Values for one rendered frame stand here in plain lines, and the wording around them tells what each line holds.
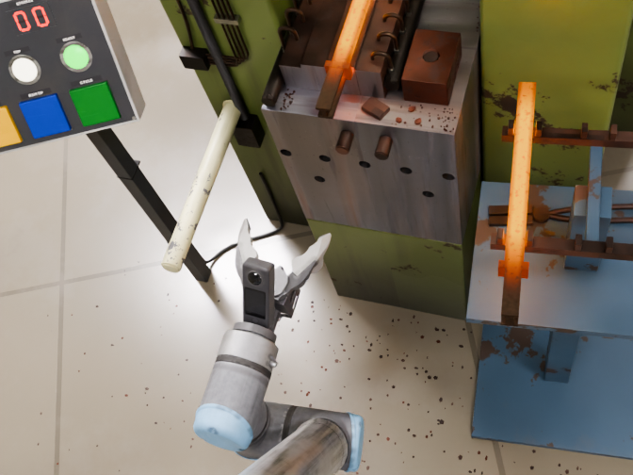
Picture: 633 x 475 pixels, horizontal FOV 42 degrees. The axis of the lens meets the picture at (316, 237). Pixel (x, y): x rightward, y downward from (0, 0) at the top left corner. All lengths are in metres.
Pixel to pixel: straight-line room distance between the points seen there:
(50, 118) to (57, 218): 1.20
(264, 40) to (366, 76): 0.33
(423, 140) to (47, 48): 0.71
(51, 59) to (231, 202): 1.14
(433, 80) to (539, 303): 0.46
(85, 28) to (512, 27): 0.77
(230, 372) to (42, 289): 1.53
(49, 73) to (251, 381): 0.71
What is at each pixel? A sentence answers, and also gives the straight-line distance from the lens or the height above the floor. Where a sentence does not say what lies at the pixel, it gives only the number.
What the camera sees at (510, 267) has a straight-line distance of 1.31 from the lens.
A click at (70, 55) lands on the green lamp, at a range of 1.61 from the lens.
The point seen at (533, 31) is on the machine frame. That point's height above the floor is 0.98.
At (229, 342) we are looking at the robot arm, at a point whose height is 1.02.
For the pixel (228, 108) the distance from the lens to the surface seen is 2.00.
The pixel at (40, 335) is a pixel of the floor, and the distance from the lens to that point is 2.68.
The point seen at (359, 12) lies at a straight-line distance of 1.61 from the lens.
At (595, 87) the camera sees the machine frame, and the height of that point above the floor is 0.84.
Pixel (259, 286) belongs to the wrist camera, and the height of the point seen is 1.06.
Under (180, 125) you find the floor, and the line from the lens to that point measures 2.86.
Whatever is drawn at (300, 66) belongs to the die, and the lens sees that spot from 1.58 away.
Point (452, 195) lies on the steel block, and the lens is 1.72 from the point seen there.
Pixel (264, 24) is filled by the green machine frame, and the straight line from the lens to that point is 1.75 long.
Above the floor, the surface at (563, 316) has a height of 0.71.
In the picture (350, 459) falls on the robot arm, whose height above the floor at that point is 0.89.
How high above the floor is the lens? 2.18
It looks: 61 degrees down
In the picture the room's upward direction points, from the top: 22 degrees counter-clockwise
